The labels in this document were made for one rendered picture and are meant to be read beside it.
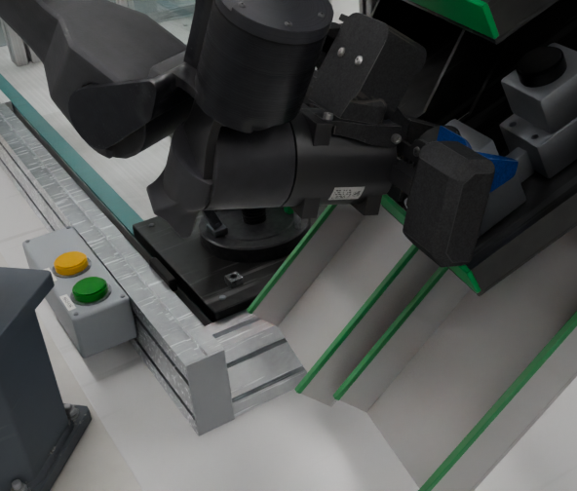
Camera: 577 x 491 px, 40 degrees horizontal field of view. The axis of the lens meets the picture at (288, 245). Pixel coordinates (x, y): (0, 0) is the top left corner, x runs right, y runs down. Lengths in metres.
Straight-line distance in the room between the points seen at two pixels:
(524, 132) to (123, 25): 0.27
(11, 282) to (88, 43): 0.41
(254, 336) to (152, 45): 0.45
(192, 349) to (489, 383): 0.33
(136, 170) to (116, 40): 0.87
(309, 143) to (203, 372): 0.44
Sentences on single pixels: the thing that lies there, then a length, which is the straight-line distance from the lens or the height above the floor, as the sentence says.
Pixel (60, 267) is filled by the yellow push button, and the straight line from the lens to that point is 1.00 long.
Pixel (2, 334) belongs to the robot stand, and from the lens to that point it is 0.76.
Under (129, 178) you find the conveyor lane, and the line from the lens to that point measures 1.30.
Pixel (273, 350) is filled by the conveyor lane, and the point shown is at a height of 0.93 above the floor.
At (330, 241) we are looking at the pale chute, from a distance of 0.77.
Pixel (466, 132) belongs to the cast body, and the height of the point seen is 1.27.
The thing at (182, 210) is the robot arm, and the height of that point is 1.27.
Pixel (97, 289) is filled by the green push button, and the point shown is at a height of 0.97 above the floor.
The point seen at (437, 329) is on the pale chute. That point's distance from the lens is 0.69.
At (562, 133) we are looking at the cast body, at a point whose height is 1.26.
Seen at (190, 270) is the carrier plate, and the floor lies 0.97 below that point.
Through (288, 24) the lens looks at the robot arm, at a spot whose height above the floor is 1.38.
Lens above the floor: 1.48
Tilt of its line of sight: 32 degrees down
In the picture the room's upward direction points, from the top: 5 degrees counter-clockwise
